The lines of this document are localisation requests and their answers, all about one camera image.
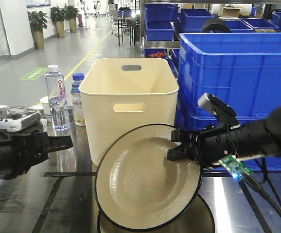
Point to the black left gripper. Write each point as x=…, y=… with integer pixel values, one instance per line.
x=18, y=153

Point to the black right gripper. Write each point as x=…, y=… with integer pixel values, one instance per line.
x=207, y=147

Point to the cream plate with black rim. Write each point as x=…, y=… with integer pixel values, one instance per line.
x=137, y=188

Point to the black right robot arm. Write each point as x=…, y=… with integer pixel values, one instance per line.
x=259, y=138

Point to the blue bin lower shelf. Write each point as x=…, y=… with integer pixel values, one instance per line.
x=159, y=31

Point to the blue bin on shelf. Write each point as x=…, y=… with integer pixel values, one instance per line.
x=160, y=12

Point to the clear water bottle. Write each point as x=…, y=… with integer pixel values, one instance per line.
x=57, y=98

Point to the white paper cup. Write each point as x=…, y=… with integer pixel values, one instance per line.
x=46, y=108

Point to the white remote controller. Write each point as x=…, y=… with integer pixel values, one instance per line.
x=18, y=118

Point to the milk drink bottle blue cap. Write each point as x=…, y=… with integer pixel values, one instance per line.
x=78, y=113

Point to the green circuit board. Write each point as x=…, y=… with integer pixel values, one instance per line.
x=236, y=168

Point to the cream plastic storage bin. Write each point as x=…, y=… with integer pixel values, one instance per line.
x=121, y=94

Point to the stacked plates under plate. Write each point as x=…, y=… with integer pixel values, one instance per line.
x=197, y=219

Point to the large blue plastic crate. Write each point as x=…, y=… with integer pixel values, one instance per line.
x=241, y=69

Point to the potted plant gold pot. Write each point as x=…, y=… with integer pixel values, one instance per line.
x=58, y=17
x=71, y=14
x=38, y=22

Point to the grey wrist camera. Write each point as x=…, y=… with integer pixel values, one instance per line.
x=220, y=110

